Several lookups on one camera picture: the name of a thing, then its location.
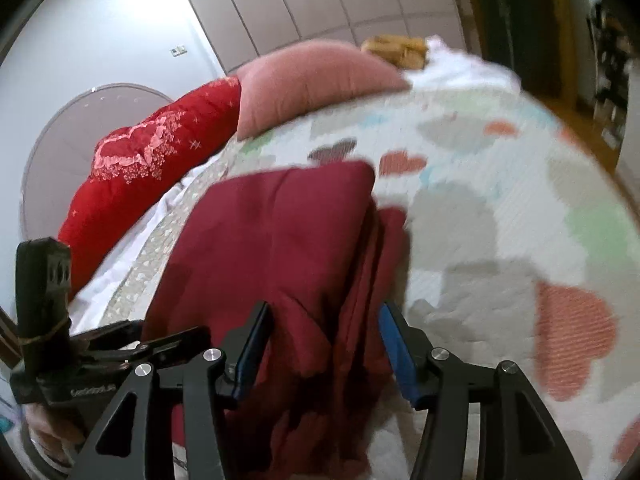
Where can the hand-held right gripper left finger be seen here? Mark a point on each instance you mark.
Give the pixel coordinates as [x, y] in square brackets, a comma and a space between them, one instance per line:
[250, 355]

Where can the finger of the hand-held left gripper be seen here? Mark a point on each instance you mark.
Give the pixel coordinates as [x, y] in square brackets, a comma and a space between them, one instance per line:
[110, 335]
[175, 345]

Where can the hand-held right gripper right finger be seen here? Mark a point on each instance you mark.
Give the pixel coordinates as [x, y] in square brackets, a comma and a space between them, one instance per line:
[397, 355]

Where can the dark red garment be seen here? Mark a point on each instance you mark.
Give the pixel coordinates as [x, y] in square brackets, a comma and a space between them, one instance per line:
[280, 240]

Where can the person's left forearm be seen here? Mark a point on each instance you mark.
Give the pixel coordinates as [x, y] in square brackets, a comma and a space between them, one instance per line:
[50, 435]

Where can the white bedsheet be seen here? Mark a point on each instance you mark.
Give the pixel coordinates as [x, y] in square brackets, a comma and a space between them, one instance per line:
[125, 270]

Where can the red floral quilt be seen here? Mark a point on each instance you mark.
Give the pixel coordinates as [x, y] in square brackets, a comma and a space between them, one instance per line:
[100, 220]

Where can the white heart print blanket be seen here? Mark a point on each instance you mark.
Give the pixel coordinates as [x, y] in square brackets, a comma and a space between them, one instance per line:
[475, 240]

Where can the round grey headboard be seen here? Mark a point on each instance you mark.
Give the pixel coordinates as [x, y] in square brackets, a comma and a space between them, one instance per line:
[60, 150]

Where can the pink pillow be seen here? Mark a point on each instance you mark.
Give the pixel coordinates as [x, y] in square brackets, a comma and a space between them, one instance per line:
[310, 80]

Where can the brown plush toy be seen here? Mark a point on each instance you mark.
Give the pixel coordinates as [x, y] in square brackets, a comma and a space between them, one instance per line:
[395, 50]

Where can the white shelf unit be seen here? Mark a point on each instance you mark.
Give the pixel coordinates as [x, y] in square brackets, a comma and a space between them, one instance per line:
[612, 85]

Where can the dark curtain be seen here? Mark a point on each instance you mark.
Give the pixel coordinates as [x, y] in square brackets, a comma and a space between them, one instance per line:
[510, 20]

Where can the wall switch plate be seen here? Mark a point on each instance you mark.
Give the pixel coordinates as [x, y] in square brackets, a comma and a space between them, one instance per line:
[178, 51]

